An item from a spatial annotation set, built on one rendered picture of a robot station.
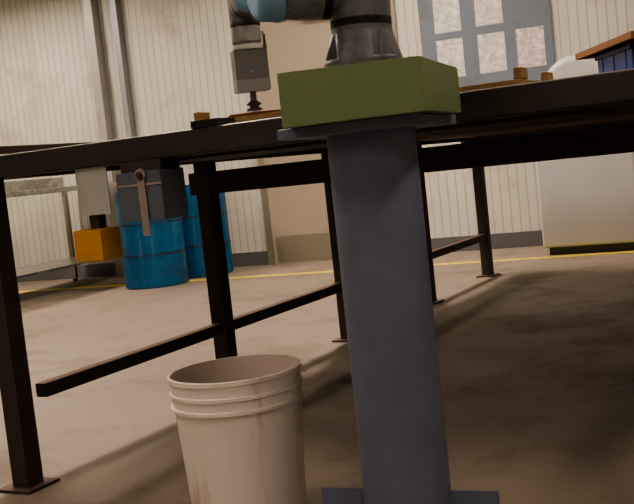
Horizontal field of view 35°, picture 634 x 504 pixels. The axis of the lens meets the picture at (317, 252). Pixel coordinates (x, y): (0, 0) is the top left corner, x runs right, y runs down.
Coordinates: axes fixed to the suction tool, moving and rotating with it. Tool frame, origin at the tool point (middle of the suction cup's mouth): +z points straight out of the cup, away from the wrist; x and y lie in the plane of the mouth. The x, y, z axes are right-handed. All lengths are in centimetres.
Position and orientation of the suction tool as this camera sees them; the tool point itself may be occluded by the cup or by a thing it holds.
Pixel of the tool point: (254, 110)
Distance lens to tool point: 256.0
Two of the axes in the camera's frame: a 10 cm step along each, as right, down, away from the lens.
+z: 1.1, 9.9, 0.8
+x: 2.2, 0.6, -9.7
